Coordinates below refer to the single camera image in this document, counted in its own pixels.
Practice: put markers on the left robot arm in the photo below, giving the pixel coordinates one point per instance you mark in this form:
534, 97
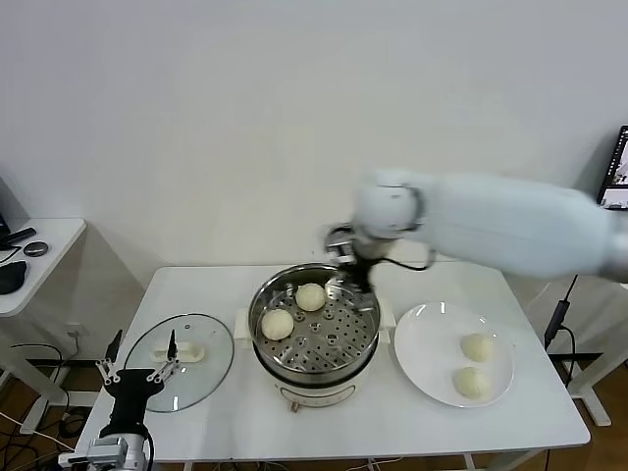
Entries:
137, 451

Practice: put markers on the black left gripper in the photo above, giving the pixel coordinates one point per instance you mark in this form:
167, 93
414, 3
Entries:
130, 397

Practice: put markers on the white side desk with laptop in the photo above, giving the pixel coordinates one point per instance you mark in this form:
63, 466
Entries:
596, 407

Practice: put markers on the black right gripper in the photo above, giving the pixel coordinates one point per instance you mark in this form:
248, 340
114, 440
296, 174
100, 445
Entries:
362, 275

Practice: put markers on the black computer mouse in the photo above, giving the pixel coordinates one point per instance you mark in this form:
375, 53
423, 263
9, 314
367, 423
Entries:
12, 279

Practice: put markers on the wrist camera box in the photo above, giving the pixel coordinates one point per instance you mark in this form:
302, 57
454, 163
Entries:
105, 451
339, 247

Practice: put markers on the white steamed baozi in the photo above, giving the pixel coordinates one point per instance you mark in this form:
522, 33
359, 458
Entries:
309, 297
277, 324
472, 383
477, 347

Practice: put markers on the dark monitor edge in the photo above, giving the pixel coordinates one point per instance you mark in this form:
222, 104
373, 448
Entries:
3, 223

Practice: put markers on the black remote bar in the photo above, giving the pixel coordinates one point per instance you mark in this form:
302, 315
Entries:
22, 236

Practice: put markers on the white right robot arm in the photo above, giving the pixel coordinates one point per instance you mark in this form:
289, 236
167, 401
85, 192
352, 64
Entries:
490, 221

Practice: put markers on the perforated steel steamer basket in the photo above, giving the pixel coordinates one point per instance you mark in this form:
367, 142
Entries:
275, 360

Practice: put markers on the dark open laptop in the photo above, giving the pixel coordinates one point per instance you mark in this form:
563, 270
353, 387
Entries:
615, 167

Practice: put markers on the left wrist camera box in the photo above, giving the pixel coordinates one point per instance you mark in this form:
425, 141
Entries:
105, 451

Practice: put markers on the white round plate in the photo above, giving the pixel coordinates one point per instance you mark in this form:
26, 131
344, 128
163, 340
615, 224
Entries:
427, 353

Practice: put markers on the white electric cooking pot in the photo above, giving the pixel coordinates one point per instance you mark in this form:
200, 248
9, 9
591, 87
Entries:
314, 395

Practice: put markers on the white wall socket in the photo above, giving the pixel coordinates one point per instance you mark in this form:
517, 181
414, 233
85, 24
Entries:
72, 329

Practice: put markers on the white side desk with remote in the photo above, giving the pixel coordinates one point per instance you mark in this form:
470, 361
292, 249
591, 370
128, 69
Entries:
54, 275

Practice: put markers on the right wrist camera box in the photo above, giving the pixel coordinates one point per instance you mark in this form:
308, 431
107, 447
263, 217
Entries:
339, 247

